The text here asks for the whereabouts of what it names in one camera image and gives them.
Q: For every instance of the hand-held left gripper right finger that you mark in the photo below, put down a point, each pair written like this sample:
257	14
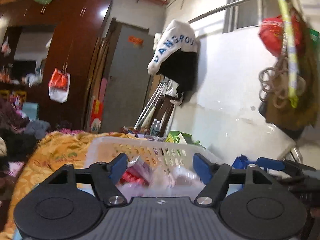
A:
202	167

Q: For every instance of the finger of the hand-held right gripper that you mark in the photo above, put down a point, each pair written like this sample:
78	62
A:
271	163

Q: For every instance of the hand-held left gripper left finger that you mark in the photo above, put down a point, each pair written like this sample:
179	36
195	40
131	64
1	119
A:
117	167

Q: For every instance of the white plastic basket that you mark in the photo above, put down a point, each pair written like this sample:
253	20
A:
155	146

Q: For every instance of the pink packet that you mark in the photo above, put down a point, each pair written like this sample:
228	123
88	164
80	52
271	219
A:
137	173

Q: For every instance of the clear plastic packet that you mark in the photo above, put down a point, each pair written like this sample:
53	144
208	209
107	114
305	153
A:
175	180

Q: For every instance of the green and white tote bag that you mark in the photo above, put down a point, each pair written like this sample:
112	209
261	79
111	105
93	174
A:
181	137

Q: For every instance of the water bottles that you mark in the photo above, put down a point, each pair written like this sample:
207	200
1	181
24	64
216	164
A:
155	127

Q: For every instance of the orange patterned blanket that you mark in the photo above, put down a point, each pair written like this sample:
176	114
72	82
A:
62	150

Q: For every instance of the metal crutches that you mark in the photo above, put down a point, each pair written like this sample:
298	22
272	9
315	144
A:
152	102

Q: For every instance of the grey door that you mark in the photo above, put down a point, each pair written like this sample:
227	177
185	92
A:
127	80

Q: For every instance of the red and white hanging bag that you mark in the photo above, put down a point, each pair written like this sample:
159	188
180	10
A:
58	85

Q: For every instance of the dark clothes pile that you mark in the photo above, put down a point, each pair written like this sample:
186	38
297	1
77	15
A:
17	140

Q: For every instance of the yellow-green stick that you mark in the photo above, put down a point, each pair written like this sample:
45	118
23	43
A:
291	55

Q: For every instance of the white and black hanging jacket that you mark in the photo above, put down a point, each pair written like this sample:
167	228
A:
175	47

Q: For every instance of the brown wooden wardrobe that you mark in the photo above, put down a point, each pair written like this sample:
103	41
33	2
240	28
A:
70	42

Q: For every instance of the window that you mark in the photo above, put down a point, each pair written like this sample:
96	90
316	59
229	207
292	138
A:
250	7

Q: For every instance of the white plastic hanging bag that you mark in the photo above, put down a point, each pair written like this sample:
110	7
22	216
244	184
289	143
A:
6	46

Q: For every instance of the metal clothes rail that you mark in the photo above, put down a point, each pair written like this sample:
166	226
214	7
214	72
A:
225	6

